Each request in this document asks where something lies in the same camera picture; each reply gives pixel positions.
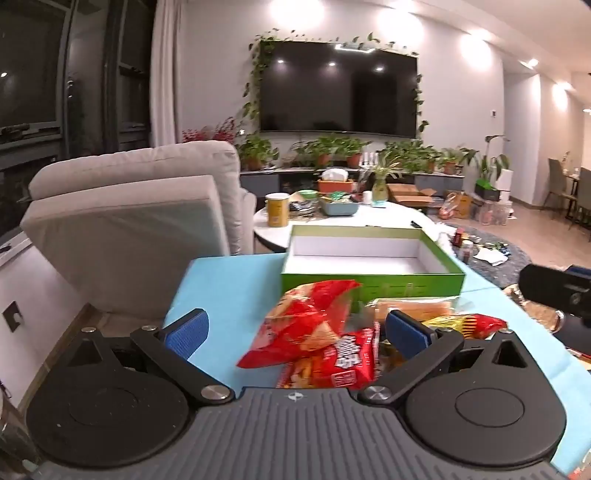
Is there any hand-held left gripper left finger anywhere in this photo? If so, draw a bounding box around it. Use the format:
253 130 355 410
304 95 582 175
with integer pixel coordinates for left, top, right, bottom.
60 308 235 407

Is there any white curtain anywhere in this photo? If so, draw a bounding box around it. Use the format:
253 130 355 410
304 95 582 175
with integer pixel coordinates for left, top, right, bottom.
148 0 185 148

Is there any black wall television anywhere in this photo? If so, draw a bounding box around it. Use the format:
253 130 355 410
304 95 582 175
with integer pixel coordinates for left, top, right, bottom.
259 41 419 138

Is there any potted green plant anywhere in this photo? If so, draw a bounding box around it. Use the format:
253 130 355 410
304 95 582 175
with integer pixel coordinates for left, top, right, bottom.
293 136 342 168
238 136 280 171
383 141 441 175
441 148 476 176
339 137 372 169

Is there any round dark rug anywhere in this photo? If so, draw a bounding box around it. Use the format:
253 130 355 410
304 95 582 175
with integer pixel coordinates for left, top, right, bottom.
438 222 534 289

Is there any large red beige snack bag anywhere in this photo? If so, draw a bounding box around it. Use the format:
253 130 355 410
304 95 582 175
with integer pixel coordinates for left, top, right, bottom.
236 279 363 369

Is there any grey dining chair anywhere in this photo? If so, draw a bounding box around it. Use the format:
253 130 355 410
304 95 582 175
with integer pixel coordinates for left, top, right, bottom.
573 167 591 232
544 158 578 217

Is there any black box with green top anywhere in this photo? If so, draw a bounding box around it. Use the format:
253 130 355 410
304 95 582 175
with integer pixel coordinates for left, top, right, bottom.
475 180 502 202

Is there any dark window frame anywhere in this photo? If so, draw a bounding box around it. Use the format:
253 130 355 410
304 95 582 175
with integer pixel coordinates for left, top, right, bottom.
0 0 153 241

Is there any red berry decoration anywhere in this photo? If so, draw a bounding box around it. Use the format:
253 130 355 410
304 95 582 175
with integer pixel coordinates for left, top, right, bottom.
182 117 236 144

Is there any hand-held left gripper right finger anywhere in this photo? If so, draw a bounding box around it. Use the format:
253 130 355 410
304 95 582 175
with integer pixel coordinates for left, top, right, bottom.
358 310 532 409

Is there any light blue table cover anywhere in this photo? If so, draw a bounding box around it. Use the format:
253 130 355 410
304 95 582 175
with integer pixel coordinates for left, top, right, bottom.
164 253 591 476

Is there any orange tissue box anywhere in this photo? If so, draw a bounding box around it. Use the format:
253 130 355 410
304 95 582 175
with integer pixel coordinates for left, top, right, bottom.
317 169 356 195

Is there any white paper sheet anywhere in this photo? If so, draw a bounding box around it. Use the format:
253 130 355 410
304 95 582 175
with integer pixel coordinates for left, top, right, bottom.
473 247 509 266

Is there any yellow canister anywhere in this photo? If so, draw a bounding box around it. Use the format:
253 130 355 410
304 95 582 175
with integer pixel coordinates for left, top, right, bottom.
265 193 291 228

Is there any grey television cabinet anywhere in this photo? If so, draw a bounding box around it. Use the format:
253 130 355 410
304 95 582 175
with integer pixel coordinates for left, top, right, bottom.
239 166 466 197

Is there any black wall socket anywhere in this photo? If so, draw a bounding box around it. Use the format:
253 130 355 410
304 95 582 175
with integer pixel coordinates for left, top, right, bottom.
2 301 25 330

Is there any beige sofa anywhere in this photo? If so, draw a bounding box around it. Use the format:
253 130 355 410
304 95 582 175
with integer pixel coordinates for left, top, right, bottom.
21 141 257 315

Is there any white oval coffee table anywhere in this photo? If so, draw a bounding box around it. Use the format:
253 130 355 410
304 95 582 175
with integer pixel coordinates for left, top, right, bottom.
253 199 444 254

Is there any open cardboard box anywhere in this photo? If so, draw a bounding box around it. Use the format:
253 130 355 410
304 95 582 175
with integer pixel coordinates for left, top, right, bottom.
387 183 437 207

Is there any red noodle snack packet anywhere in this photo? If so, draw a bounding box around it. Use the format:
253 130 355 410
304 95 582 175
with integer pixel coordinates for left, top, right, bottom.
276 323 382 389

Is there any yellow red striped snack packet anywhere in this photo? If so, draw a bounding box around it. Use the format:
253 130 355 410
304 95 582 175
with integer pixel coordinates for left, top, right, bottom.
422 313 509 342

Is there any tall leafy floor plant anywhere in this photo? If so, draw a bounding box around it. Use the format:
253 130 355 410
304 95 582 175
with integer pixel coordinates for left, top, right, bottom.
462 135 511 185

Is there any clear storage bin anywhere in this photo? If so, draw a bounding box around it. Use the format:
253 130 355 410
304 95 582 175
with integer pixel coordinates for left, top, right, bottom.
480 200 514 227

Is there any round wooden side table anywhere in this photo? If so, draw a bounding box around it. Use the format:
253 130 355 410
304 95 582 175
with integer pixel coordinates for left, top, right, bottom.
503 284 561 334

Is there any glass vase with green plant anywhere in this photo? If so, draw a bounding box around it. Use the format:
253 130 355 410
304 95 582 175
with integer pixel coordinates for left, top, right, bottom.
365 157 402 204

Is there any yellow cardboard box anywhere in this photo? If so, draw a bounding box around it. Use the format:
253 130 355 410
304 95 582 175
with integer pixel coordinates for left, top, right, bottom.
455 191 483 217

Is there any grey-blue snack tray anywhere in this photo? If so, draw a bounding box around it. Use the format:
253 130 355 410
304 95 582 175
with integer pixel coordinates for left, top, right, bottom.
318 194 361 217

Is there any green ivy vine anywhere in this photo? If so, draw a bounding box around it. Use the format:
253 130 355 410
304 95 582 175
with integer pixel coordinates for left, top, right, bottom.
242 28 430 139

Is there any clear biscuit pack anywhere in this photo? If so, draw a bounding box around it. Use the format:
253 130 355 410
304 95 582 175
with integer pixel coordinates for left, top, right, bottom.
365 296 458 324

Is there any green cardboard box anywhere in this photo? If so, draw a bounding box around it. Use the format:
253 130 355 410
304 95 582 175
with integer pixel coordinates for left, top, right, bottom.
281 224 467 315

